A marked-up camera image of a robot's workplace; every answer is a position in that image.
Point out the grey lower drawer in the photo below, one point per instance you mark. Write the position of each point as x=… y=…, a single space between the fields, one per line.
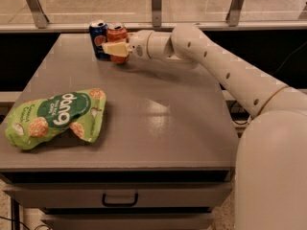
x=129 y=222

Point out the black drawer handle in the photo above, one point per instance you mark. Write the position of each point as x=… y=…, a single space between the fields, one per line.
x=119 y=200

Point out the green dang chips bag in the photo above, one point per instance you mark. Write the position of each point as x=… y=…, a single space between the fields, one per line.
x=39 y=121

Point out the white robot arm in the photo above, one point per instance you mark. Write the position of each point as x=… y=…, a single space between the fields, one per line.
x=271 y=161

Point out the grey drawer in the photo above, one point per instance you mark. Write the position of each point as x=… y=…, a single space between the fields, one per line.
x=151 y=195
x=129 y=222

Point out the middle metal railing bracket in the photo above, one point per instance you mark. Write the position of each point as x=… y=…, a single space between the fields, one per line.
x=156 y=13

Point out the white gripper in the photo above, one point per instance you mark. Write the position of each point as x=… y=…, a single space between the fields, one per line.
x=139 y=45

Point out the right metal railing bracket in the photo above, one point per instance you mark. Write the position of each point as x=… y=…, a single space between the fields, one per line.
x=233 y=16

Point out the metal railing bracket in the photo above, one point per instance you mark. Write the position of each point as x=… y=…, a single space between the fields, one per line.
x=233 y=16
x=156 y=13
x=40 y=19

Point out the red coca-cola can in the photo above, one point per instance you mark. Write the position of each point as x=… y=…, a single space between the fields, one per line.
x=117 y=32

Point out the blue pepsi can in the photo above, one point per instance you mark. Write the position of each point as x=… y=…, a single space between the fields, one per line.
x=97 y=30

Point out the grey upper drawer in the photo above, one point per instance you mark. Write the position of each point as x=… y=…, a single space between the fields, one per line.
x=151 y=195

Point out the left metal railing bracket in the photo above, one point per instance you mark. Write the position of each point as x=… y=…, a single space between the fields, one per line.
x=40 y=19

